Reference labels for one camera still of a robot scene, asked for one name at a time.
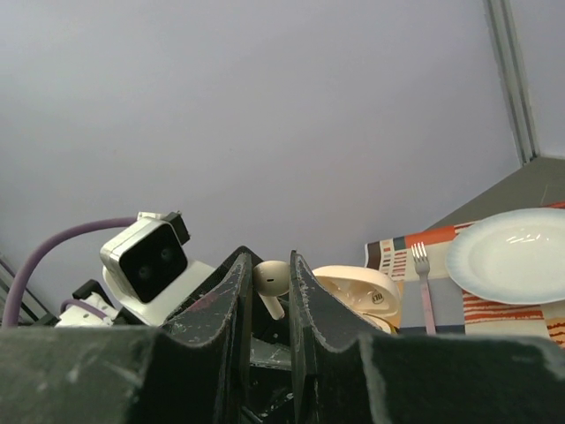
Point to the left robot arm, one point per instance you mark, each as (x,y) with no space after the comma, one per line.
(90,306)

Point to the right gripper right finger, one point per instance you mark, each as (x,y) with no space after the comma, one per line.
(344,370)

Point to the pinkish earbud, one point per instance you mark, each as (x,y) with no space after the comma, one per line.
(271,279)

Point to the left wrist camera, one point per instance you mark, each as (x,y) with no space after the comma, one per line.
(146,269)

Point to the fork with pink handle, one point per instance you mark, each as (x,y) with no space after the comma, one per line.
(422,268)

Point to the white bowl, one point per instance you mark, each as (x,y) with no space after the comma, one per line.
(514,258)

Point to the patchwork placemat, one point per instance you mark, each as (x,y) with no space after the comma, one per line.
(455,310)

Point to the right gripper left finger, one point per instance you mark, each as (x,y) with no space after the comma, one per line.
(193,369)

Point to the beige earbuds charging case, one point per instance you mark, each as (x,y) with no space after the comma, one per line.
(370,294)

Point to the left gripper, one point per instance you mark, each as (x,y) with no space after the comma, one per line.
(269,393)

